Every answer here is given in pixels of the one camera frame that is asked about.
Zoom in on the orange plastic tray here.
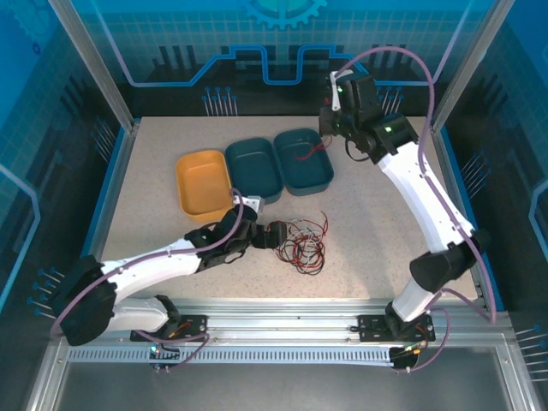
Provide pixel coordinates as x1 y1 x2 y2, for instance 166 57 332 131
175 147 235 223

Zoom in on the small circuit board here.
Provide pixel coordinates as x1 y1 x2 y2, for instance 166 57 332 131
148 342 181 374
388 342 431 372

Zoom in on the aluminium frame post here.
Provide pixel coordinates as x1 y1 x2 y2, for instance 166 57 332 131
47 0 142 134
429 0 518 134

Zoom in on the teal plastic tray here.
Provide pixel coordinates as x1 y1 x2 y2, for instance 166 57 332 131
223 135 284 205
272 127 336 198

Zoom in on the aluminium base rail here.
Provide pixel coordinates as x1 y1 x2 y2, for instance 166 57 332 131
57 297 513 348

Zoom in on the aluminium side rail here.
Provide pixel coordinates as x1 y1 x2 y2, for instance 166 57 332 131
429 122 513 331
55 122 142 343

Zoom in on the thin red cable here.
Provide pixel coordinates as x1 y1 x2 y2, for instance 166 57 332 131
295 209 331 258
280 230 326 276
293 139 329 162

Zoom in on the grey metal base panel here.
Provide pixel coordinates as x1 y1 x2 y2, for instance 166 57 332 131
25 342 530 411

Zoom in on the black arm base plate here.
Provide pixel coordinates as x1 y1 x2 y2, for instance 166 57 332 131
129 313 210 343
356 313 437 343

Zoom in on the slotted grey cable duct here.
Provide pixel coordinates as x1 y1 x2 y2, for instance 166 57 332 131
67 347 397 366

